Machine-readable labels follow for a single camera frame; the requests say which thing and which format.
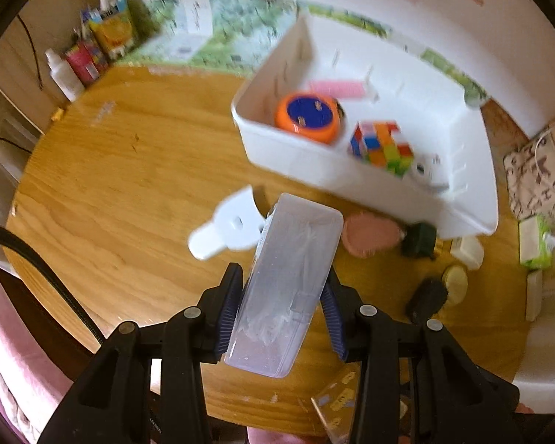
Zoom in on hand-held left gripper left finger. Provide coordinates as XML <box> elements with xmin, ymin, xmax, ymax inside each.
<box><xmin>39</xmin><ymin>263</ymin><xmax>246</xmax><ymax>444</ymax></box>

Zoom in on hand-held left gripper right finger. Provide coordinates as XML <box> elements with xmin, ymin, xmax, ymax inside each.
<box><xmin>319</xmin><ymin>268</ymin><xmax>521</xmax><ymax>444</ymax></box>

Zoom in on clear plastic box blue label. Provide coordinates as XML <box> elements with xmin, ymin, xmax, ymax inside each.
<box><xmin>223</xmin><ymin>193</ymin><xmax>344</xmax><ymax>377</ymax></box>

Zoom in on white whale-shaped holder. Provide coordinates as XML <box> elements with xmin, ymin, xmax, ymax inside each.
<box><xmin>187</xmin><ymin>184</ymin><xmax>269</xmax><ymax>260</ymax></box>

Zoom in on pink oval case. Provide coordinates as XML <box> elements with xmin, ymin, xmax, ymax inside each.
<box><xmin>341</xmin><ymin>213</ymin><xmax>405</xmax><ymax>257</ymax></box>

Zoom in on white plastic storage bin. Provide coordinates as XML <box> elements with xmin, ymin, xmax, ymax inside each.
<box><xmin>231</xmin><ymin>11</ymin><xmax>499</xmax><ymax>238</ymax></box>

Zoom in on multicoloured puzzle cube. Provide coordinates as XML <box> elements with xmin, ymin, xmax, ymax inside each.
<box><xmin>348</xmin><ymin>121</ymin><xmax>414</xmax><ymax>177</ymax></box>

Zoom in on orange round toy blue face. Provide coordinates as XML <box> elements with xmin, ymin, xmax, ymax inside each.
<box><xmin>274</xmin><ymin>92</ymin><xmax>345</xmax><ymax>142</ymax></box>

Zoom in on pink eraser bar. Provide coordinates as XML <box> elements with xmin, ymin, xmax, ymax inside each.
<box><xmin>307</xmin><ymin>78</ymin><xmax>368</xmax><ymax>100</ymax></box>

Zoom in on clear packet yellow stickers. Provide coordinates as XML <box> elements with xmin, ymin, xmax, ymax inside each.
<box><xmin>311</xmin><ymin>365</ymin><xmax>364</xmax><ymax>444</ymax></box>

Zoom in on round gold compact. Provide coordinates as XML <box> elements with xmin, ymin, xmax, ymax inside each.
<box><xmin>441</xmin><ymin>266</ymin><xmax>469</xmax><ymax>305</ymax></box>

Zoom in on white rounded plastic box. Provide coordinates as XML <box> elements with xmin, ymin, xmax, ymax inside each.
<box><xmin>451</xmin><ymin>236</ymin><xmax>485</xmax><ymax>270</ymax></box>

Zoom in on green tissue pack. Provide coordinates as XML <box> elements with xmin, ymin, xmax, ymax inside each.
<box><xmin>518</xmin><ymin>215</ymin><xmax>555</xmax><ymax>270</ymax></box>

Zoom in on pink fleece garment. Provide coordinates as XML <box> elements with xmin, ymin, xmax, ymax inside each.
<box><xmin>0</xmin><ymin>259</ymin><xmax>75</xmax><ymax>444</ymax></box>

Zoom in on printed canvas bag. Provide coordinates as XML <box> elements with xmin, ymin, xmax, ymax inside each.
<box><xmin>503</xmin><ymin>117</ymin><xmax>555</xmax><ymax>223</ymax></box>

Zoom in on white spray bottle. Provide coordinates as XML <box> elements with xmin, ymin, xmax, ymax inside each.
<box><xmin>45</xmin><ymin>48</ymin><xmax>85</xmax><ymax>102</ymax></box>

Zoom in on orange juice carton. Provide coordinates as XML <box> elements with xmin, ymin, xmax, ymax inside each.
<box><xmin>88</xmin><ymin>7</ymin><xmax>137</xmax><ymax>58</ymax></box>

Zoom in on thick black cable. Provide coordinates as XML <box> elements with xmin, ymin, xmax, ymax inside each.
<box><xmin>0</xmin><ymin>219</ymin><xmax>105</xmax><ymax>347</ymax></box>

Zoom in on green grape wall poster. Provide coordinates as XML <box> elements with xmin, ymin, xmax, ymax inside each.
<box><xmin>120</xmin><ymin>0</ymin><xmax>488</xmax><ymax>102</ymax></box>

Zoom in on thin black cable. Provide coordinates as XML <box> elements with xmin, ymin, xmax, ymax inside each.
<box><xmin>0</xmin><ymin>14</ymin><xmax>44</xmax><ymax>153</ymax></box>

